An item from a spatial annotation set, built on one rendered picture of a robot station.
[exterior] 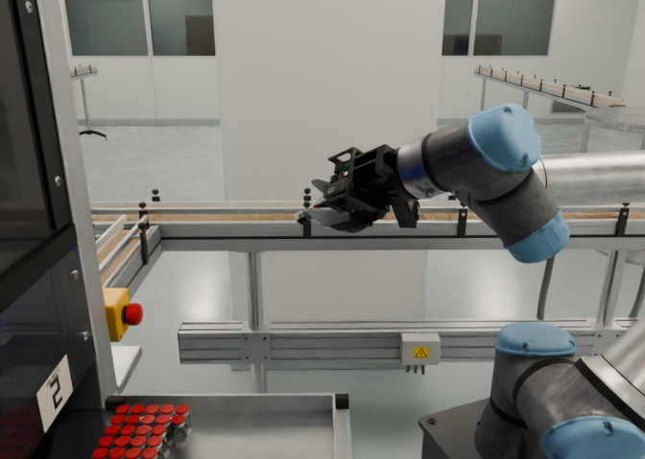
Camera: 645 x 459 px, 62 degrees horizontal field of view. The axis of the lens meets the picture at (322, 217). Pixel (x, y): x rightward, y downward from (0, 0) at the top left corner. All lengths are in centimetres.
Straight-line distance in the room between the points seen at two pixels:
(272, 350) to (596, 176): 125
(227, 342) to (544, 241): 132
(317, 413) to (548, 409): 35
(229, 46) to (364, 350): 120
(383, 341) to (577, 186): 112
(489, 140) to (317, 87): 157
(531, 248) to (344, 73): 154
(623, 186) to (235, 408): 67
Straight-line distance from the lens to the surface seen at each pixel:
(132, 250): 149
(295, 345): 181
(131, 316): 101
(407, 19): 214
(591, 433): 80
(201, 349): 186
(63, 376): 85
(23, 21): 78
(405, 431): 227
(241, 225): 161
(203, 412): 96
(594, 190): 83
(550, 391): 85
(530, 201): 64
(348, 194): 69
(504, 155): 59
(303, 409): 94
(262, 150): 217
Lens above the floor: 148
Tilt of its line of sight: 19 degrees down
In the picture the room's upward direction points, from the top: straight up
